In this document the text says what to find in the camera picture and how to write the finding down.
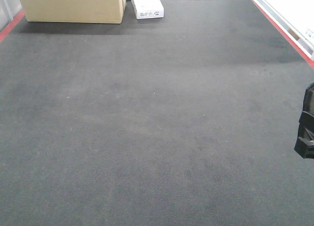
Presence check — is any white panel with red edge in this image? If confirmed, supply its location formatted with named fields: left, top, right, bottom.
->
left=252, top=0, right=314, bottom=67

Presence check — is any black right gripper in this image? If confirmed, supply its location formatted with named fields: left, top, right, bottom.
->
left=294, top=83, right=314, bottom=159

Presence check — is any large cardboard box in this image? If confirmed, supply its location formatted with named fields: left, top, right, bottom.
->
left=20, top=0, right=126, bottom=24

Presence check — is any long white carton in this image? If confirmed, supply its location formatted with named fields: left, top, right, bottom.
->
left=131, top=0, right=164, bottom=20

